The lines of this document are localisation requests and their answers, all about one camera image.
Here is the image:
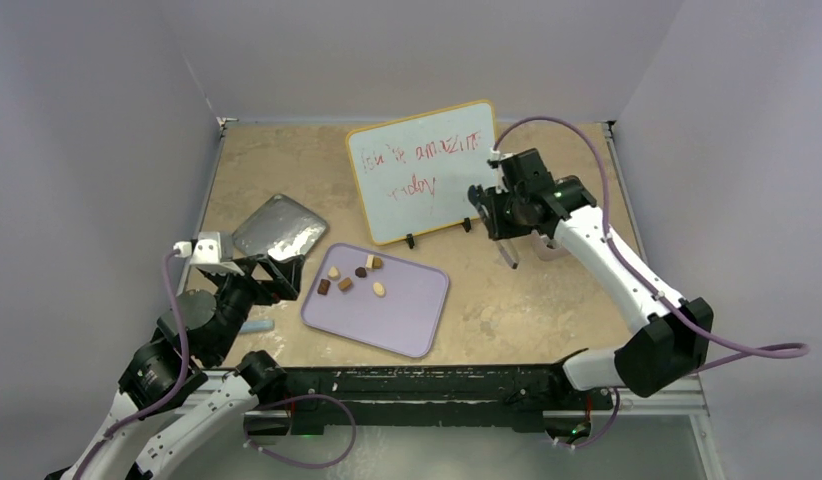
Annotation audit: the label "caramel square chocolate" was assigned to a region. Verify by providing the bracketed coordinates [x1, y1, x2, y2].
[338, 277, 353, 292]

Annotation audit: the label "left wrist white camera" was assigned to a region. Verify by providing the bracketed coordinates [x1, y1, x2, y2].
[173, 231, 242, 275]

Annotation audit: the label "metal tweezers black tips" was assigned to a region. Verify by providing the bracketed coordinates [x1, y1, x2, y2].
[496, 239, 520, 269]

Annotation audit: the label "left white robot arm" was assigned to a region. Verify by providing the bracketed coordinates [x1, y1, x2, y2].
[48, 248, 305, 479]

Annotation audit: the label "yellow framed whiteboard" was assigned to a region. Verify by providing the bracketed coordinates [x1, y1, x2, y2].
[346, 100, 497, 245]

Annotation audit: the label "lilac plastic tray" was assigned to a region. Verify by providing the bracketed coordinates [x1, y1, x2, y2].
[300, 243, 450, 358]

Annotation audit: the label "silver metal box lid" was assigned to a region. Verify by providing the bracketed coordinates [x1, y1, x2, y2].
[233, 194, 329, 261]

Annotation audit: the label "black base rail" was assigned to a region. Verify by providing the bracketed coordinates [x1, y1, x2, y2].
[258, 364, 613, 436]

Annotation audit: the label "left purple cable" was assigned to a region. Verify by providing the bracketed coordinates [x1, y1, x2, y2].
[73, 250, 190, 480]

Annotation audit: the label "lower purple cable loop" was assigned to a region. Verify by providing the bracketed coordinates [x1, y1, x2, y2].
[243, 394, 358, 470]

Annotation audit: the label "brown rectangular chocolate bar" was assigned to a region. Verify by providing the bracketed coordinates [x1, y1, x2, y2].
[317, 279, 331, 295]

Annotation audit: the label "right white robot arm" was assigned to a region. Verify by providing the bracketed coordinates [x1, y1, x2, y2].
[468, 149, 714, 407]

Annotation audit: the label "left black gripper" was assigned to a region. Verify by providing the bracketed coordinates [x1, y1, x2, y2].
[207, 251, 303, 361]

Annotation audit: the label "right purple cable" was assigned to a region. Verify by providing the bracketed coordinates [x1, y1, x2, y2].
[491, 116, 811, 372]

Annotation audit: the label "light blue marker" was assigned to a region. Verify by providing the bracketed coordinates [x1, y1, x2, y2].
[240, 320, 275, 334]

